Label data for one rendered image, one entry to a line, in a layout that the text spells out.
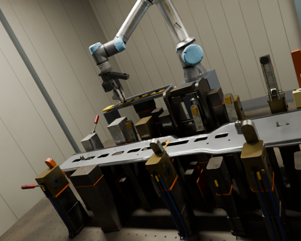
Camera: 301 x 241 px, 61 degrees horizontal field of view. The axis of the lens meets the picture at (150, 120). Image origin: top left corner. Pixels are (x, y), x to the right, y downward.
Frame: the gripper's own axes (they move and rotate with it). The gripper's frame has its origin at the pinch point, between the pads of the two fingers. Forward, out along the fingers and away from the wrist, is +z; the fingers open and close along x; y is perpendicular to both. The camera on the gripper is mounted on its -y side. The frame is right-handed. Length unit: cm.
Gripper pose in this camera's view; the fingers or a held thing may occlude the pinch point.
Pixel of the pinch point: (123, 100)
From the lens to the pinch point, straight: 154.2
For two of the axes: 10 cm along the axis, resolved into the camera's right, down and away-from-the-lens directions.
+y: -8.7, 2.6, 4.2
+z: 4.0, 8.7, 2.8
